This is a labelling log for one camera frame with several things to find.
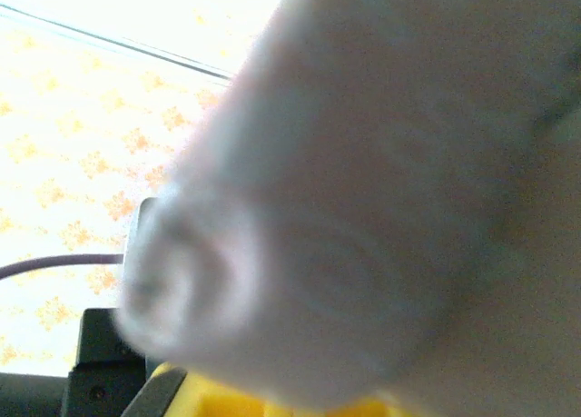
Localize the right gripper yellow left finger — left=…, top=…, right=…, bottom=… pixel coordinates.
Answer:
left=121, top=362, right=265, bottom=417

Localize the pink cartoon tin box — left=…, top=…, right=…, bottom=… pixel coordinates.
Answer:
left=115, top=0, right=581, bottom=417

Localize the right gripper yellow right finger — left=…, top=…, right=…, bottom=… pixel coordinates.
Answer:
left=265, top=389, right=397, bottom=417

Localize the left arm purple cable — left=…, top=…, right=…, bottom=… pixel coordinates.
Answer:
left=0, top=252, right=127, bottom=282

